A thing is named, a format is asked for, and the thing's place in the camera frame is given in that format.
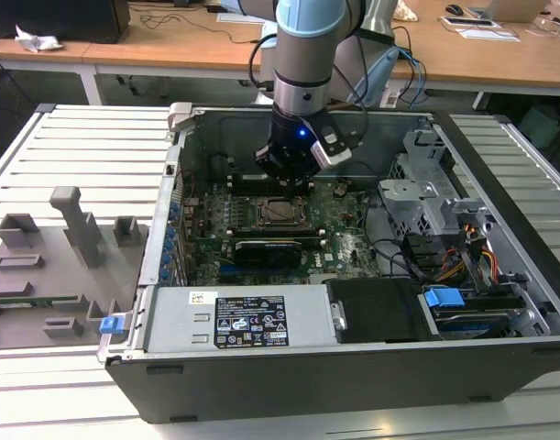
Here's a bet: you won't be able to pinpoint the beige crumpled object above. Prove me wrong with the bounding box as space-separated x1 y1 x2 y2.
397 0 421 22

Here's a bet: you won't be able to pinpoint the black connector block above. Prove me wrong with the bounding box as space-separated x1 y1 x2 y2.
401 233 450 281

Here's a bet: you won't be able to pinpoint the metal socket cover frame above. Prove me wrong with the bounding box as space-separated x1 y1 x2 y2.
256 195 315 228

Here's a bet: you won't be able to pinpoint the grey power supply unit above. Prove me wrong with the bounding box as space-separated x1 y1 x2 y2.
144 283 349 354

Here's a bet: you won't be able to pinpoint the white paper sheet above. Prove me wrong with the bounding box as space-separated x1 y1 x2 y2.
460 27 522 43
216 12 279 25

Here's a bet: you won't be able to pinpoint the blue cable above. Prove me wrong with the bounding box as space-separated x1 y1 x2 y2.
398 45 430 109

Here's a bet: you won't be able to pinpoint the silver square CPU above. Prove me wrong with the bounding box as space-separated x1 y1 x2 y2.
264 201 302 222

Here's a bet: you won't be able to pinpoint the black graphics card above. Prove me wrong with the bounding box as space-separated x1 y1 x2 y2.
233 237 303 271

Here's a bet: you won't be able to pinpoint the flat grey tablet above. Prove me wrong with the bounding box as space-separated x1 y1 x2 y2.
439 16 500 28

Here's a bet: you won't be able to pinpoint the CPU socket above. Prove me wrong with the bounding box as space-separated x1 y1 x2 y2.
253 194 318 230

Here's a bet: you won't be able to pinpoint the hard disk in blue carrier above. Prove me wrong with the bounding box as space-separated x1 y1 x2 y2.
421 284 526 341

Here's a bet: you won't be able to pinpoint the clear glasses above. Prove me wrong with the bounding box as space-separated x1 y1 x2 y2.
526 16 560 38

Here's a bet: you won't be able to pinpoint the black chair base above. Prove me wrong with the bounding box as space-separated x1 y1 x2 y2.
116 75 141 95

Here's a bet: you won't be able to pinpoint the silver laptop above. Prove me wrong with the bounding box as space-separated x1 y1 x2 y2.
488 0 544 23

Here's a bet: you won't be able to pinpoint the crumpled white paper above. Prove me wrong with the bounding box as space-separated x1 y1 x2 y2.
14 25 64 52

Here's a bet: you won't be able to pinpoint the black RAM slot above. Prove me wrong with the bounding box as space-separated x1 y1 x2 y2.
224 232 327 247
227 181 285 196
224 225 324 237
227 172 272 185

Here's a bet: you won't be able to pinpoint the black internal cable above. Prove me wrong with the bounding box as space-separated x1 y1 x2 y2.
361 190 427 281

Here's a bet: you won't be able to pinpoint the green motherboard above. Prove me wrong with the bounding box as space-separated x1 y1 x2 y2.
181 176 386 288

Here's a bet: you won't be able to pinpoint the silver metal drive cage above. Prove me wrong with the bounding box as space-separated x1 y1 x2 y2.
378 127 496 239

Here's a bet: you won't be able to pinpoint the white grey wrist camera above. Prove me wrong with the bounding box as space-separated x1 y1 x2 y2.
310 122 354 169

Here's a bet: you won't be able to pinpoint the yellow red power wires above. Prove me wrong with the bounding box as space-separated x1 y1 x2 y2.
437 247 499 283

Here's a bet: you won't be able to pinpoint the thin black desk cable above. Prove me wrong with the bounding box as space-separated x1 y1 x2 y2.
139 13 262 45

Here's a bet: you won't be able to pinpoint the open black PC case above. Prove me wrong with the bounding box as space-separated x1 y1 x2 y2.
98 101 560 425

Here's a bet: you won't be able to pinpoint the silver metal latch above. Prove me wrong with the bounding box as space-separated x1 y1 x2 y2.
329 300 349 331

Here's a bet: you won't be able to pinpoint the robot wrist cable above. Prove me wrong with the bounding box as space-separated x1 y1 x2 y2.
247 27 370 152

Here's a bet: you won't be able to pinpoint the black box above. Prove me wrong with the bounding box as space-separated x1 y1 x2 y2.
0 0 132 45

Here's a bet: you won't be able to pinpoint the grey parts rack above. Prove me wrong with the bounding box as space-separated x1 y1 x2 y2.
0 185 150 352

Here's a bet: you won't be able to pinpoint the green RAM stick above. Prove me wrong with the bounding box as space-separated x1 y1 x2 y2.
0 295 79 307

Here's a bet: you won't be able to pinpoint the blue plastic case latch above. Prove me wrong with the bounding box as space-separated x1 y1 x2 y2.
99 315 125 336

